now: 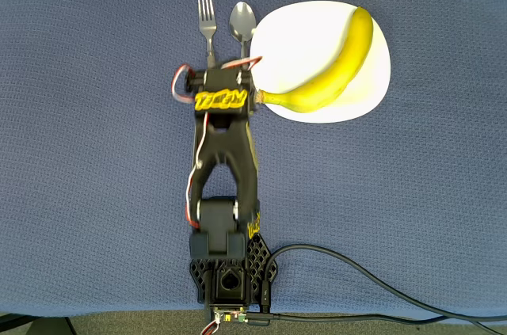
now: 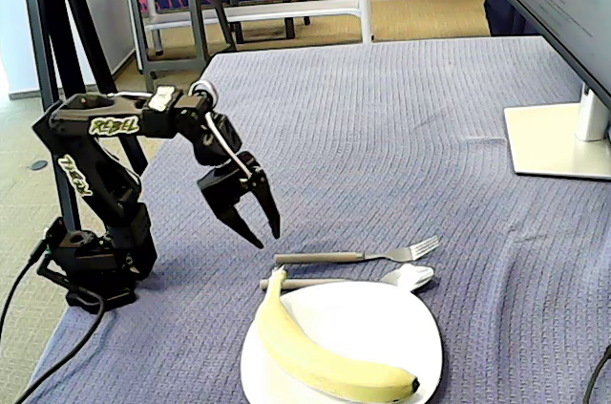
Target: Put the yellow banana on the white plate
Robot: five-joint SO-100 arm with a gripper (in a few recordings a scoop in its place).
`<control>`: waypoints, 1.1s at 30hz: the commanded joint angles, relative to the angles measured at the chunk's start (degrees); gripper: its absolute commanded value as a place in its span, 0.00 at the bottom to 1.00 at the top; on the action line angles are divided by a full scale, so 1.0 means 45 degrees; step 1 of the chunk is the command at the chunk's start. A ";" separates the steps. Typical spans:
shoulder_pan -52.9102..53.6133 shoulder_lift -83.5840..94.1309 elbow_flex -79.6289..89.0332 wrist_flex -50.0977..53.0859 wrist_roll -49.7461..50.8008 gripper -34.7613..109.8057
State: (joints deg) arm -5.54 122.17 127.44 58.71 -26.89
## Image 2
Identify yellow banana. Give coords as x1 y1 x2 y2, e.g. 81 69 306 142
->
256 266 421 404

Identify white square plate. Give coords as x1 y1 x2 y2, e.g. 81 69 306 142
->
240 281 445 404

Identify blue woven table cloth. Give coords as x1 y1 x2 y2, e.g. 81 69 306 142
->
18 35 611 404

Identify silver monitor stand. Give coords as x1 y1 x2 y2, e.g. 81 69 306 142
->
503 82 611 181

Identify red white gripper wire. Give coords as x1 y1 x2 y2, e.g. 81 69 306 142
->
203 112 254 181

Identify metal fork grey handle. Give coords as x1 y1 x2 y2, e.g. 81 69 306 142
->
273 234 441 266

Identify red white forearm wire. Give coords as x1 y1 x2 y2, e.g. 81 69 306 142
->
190 79 220 107

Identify black arching cable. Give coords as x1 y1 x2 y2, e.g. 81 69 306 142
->
11 287 106 404

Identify metal spoon grey handle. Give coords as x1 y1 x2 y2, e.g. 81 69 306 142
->
259 264 436 293

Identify black straight cable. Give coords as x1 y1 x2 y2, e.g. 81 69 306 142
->
0 231 49 333

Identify black camera stand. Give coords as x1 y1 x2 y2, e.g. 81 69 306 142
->
18 0 147 233

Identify thin black cable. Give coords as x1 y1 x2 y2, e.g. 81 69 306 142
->
584 344 611 404

